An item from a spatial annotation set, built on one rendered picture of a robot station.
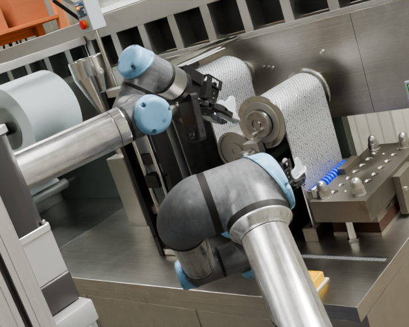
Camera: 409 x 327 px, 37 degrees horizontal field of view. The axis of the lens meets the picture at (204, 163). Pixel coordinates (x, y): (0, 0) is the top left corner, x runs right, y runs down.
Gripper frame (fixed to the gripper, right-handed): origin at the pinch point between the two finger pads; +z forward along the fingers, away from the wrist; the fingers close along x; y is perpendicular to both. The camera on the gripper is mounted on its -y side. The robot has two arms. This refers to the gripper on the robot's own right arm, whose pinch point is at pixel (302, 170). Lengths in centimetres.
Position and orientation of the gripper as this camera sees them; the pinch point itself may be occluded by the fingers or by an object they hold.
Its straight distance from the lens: 166.8
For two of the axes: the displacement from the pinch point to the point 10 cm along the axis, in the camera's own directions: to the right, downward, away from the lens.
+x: -7.5, 0.6, 6.6
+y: -3.0, -9.2, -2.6
